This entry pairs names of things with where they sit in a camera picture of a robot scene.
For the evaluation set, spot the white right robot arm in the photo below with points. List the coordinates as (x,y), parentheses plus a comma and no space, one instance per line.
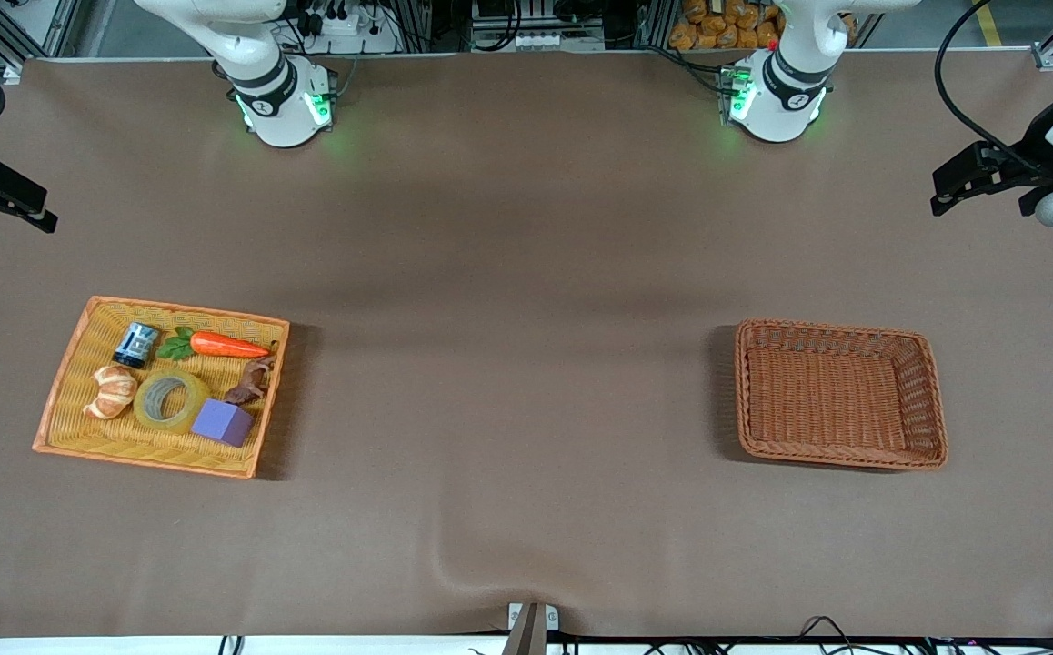
(272,100)

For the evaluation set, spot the white power strip with plugs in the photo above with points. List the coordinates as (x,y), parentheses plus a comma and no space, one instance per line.
(349,29)

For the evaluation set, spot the brown toy animal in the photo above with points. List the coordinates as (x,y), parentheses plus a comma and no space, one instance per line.
(249,387)

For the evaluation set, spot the yellow packing tape roll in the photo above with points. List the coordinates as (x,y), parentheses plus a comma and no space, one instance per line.
(167,425)

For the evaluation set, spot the small blue silver can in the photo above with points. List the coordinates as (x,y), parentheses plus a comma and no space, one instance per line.
(136,346)

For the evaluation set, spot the toy croissant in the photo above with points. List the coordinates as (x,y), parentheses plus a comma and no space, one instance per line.
(113,391)

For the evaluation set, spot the brown table mat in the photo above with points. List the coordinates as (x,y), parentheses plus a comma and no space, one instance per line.
(526,227)

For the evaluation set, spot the yellow orange wicker tray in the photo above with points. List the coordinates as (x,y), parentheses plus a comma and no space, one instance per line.
(172,450)

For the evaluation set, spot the orange toy carrot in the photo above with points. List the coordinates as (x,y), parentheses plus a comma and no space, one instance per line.
(226,346)

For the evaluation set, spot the bag of orange buns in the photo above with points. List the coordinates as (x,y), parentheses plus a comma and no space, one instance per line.
(717,27)

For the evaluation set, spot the brown wicker basket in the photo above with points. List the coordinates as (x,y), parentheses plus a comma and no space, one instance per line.
(836,400)

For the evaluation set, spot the purple block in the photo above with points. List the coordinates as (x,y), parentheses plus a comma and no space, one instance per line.
(222,423)

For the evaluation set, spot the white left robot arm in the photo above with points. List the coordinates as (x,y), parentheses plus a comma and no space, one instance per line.
(781,100)

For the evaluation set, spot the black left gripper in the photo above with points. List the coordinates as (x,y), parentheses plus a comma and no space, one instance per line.
(1038,146)

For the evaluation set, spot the metal table clamp bracket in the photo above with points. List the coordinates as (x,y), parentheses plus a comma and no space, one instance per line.
(533,628)

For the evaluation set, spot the white slim power strip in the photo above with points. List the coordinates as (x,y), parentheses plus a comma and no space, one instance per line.
(554,42)

